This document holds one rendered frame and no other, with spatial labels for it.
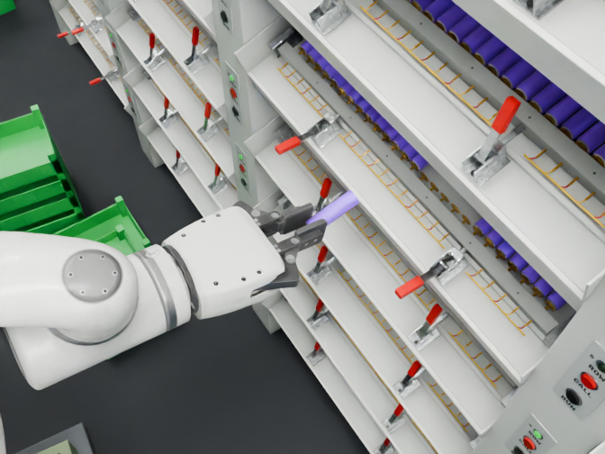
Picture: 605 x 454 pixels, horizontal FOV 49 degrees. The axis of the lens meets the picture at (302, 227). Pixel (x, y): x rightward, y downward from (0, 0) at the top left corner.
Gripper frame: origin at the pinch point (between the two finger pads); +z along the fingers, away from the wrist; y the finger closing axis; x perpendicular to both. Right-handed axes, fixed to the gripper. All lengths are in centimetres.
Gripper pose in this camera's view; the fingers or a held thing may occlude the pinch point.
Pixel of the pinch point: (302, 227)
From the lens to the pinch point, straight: 74.1
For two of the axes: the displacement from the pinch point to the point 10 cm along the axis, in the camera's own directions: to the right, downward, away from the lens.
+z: 8.2, -3.5, 4.5
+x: 1.5, -6.3, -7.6
